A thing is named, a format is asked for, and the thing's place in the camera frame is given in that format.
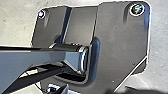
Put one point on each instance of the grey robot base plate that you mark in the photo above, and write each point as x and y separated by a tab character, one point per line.
116	46

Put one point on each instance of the large round base cap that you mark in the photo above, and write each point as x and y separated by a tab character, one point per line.
137	9

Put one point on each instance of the small round base cap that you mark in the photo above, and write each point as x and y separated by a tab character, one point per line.
41	14

